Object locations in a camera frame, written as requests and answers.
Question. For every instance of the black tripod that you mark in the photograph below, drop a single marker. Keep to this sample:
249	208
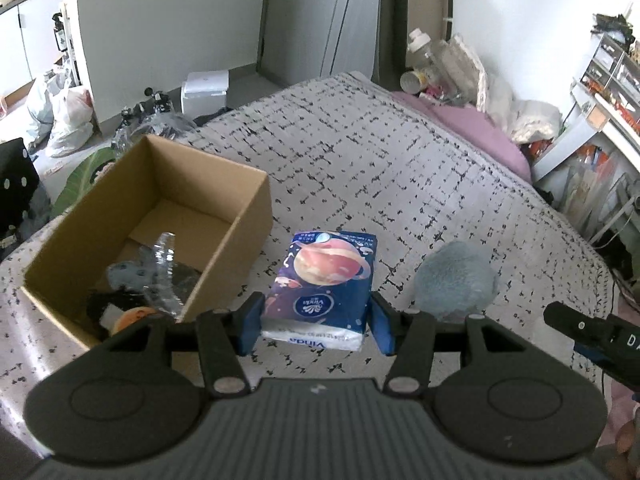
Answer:
150	105

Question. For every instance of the black cloth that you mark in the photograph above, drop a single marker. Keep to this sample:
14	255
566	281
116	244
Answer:
100	305

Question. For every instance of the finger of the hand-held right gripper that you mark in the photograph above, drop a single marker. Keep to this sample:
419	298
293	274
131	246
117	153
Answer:
575	325
590	352

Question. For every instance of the round plush toy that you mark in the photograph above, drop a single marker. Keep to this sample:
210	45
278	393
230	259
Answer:
134	316

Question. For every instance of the white and red plastic bag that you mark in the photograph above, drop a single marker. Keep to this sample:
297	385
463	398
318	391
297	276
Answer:
72	120

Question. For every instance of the black gadget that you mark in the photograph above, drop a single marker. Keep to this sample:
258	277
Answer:
612	22

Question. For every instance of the grey wardrobe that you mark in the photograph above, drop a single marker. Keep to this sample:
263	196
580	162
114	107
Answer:
320	20

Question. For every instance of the flat cardboard sheet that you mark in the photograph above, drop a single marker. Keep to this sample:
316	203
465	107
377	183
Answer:
430	0

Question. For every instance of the paper cup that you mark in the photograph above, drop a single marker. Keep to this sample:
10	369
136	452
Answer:
415	81

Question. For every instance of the white kitchen cabinet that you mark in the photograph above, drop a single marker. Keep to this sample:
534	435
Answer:
32	35

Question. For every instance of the plastic jar with white lid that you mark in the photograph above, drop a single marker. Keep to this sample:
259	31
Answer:
419	52

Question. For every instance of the white storage rack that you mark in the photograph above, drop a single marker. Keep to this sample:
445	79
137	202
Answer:
64	42

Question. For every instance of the clear drawer organizer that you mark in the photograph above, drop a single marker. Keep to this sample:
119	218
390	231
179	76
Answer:
610	65

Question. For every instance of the black chair with white dots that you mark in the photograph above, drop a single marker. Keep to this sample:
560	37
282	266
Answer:
15	190

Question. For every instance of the blue planet-print tissue pack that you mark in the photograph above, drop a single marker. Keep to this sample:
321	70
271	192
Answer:
320	280

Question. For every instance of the dark grey cloth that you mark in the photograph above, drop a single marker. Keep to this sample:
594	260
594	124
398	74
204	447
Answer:
41	210

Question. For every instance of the heap of white plastic bags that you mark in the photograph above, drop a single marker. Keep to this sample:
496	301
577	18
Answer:
525	115

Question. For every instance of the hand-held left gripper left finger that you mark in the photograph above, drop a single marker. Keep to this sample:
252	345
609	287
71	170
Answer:
250	324

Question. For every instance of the white box appliance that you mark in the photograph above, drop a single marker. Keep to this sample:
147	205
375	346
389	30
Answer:
205	87

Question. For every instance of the colourful packaging bags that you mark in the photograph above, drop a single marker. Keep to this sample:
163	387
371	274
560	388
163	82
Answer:
587	185

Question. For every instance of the large clear plastic bag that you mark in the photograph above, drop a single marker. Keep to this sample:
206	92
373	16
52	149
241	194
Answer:
160	127

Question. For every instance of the pink pillow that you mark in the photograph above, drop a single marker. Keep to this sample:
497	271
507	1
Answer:
475	135

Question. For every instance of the white desk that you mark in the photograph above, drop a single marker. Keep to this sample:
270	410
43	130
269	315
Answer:
560	155

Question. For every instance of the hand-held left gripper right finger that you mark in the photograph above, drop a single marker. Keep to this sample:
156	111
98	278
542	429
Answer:
382	326

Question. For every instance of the grey patterned bedspread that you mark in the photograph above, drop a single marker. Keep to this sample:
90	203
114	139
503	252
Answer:
360	160

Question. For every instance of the clear plastic container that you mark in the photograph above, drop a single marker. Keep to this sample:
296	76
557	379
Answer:
460	70

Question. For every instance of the grey-blue fluffy plush ball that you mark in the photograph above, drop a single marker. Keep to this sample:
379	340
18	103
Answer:
455	280

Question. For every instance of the light blue knitted item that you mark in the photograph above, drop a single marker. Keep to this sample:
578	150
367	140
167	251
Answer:
127	274

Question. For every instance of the person's right hand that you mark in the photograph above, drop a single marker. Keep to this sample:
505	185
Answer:
629	440

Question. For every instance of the green cartoon floor mat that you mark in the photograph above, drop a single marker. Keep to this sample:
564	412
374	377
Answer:
80	180

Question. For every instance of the cardboard box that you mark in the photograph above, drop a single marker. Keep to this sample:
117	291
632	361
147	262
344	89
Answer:
200	175

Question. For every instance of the black flat panel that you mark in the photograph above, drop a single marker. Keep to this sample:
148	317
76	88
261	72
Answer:
392	25

